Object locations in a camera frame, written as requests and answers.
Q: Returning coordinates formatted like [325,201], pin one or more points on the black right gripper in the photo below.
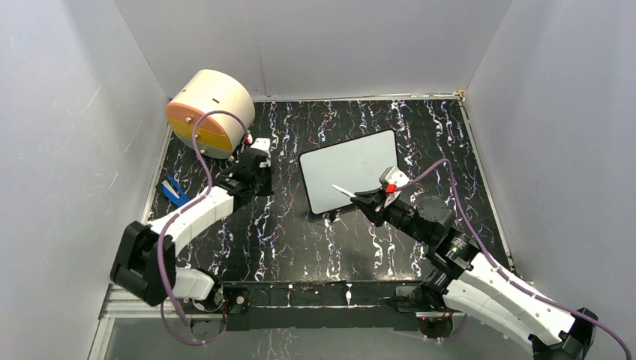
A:
[371,203]

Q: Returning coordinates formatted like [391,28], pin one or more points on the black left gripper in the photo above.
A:
[267,190]

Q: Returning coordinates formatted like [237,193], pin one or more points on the white marker red cap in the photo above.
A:
[343,191]

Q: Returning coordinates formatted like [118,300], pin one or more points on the white board black frame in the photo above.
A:
[354,165]

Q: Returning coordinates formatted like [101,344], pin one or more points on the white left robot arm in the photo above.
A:
[146,256]

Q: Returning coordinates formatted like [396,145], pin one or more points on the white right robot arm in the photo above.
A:
[464,280]

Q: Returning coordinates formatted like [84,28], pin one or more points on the blue white eraser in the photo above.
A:
[172,191]

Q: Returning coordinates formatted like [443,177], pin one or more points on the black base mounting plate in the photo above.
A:
[317,305]

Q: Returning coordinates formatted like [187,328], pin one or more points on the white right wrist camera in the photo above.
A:
[392,180]

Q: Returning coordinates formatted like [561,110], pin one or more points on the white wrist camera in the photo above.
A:
[262,144]
[392,180]

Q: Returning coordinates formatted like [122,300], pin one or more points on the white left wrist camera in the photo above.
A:
[262,144]

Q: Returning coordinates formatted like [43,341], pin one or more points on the aluminium frame rail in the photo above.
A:
[120,304]

